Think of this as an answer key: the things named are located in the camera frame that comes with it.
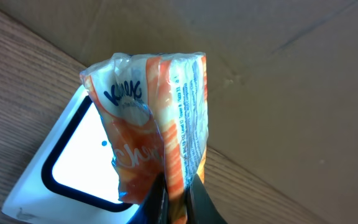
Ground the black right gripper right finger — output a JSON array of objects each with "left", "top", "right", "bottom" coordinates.
[{"left": 185, "top": 174, "right": 227, "bottom": 224}]

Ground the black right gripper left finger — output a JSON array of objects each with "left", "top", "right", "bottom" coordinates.
[{"left": 127, "top": 174, "right": 168, "bottom": 224}]

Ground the small orange box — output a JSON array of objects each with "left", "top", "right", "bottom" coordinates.
[{"left": 80, "top": 52, "right": 208, "bottom": 223}]

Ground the white barcode scanner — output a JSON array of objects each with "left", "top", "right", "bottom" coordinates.
[{"left": 2, "top": 86, "right": 138, "bottom": 223}]

